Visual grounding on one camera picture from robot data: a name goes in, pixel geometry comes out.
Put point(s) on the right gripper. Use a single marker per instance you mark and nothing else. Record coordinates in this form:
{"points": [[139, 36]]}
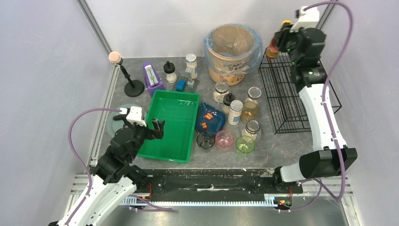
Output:
{"points": [[281, 38]]}

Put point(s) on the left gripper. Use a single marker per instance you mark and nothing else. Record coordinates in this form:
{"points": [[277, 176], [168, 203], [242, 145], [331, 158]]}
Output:
{"points": [[153, 130]]}

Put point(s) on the black-lid shaker jar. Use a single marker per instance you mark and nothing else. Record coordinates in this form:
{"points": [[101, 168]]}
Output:
{"points": [[169, 69], [227, 100]]}

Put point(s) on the tall bead jar silver lid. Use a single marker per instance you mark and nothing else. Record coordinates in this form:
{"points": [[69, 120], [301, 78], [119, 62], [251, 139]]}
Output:
{"points": [[191, 62]]}

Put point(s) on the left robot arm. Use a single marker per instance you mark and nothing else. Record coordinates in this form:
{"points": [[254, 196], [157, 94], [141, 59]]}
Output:
{"points": [[114, 177]]}

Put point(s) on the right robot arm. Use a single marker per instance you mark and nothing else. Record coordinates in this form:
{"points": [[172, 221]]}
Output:
{"points": [[330, 153]]}

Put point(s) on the black stand wooden ball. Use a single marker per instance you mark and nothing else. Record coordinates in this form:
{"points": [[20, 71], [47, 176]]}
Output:
{"points": [[133, 88]]}

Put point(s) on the green plastic tray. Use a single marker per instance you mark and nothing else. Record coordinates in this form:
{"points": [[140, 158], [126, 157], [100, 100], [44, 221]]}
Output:
{"points": [[179, 111]]}

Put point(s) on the purple metronome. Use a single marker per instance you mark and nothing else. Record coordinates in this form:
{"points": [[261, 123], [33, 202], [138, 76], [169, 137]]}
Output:
{"points": [[152, 80]]}

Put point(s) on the blue lego brick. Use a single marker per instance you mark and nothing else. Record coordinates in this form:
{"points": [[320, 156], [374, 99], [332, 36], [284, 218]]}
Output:
{"points": [[180, 85]]}

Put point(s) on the grey lego tower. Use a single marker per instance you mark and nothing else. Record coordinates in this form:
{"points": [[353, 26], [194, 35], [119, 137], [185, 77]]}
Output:
{"points": [[190, 81]]}

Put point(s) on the dark clear glass cup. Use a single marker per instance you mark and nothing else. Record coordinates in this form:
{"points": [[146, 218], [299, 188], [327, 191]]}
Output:
{"points": [[205, 140]]}

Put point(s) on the dark blue plate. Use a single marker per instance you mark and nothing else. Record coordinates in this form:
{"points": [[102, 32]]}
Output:
{"points": [[209, 119]]}

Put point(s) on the grey lego baseplate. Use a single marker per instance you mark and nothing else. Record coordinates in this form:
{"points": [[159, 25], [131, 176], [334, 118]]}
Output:
{"points": [[186, 89]]}

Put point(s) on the round glass rice jar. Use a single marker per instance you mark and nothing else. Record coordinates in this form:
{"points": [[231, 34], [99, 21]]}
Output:
{"points": [[253, 95]]}

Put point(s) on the tan capybara trash bin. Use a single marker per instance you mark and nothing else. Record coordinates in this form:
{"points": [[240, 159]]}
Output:
{"points": [[231, 52]]}

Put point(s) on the pink glass cup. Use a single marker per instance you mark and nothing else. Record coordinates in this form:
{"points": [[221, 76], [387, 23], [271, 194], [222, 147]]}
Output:
{"points": [[224, 140]]}

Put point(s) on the glass rice jar left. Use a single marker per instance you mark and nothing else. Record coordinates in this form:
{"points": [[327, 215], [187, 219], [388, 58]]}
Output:
{"points": [[221, 89]]}

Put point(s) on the amber glass cup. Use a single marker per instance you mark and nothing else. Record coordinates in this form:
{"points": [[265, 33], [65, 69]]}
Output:
{"points": [[250, 111]]}

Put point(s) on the glass rice jar front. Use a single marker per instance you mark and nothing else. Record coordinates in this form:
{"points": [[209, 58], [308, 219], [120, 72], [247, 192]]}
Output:
{"points": [[252, 129]]}

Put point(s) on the green glass cup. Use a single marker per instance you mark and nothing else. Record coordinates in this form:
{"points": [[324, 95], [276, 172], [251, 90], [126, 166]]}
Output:
{"points": [[244, 145]]}

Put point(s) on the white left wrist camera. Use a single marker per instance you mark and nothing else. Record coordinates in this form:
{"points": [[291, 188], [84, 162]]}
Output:
{"points": [[135, 114]]}

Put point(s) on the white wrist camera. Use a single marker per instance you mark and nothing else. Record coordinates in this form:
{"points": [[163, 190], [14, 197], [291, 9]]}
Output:
{"points": [[135, 114], [305, 18]]}

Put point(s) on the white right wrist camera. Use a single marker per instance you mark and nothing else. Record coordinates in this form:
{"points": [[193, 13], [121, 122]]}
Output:
{"points": [[305, 18]]}

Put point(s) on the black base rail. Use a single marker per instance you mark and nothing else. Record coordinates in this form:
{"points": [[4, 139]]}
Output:
{"points": [[213, 185]]}

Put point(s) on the black wire rack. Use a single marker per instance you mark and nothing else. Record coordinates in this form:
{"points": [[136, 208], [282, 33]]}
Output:
{"points": [[287, 110]]}

